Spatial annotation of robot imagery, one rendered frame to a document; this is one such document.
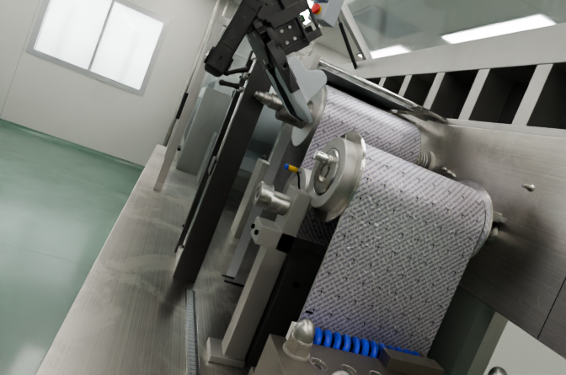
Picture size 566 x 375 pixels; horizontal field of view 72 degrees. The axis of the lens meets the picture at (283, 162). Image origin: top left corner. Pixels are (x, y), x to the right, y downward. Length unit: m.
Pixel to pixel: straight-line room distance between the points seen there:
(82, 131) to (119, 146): 0.52
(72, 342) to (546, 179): 0.76
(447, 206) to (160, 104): 5.61
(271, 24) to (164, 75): 5.56
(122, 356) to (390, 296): 0.40
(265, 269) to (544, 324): 0.41
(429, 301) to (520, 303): 0.13
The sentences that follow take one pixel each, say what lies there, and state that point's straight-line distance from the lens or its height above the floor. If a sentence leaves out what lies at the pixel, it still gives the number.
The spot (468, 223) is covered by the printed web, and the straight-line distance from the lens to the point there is 0.68.
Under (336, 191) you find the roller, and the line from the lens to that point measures 0.56.
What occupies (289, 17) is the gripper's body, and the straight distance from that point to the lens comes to 0.54.
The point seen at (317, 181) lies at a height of 1.23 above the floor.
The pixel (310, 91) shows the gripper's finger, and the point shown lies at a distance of 0.54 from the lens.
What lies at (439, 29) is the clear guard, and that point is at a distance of 1.20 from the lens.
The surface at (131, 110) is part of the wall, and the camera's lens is 6.11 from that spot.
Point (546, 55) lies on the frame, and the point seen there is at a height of 1.59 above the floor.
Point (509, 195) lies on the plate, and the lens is 0.79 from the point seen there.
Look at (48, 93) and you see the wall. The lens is 6.32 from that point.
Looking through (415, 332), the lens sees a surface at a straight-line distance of 0.71.
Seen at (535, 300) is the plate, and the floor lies 1.19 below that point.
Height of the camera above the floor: 1.28
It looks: 4 degrees down
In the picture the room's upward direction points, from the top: 22 degrees clockwise
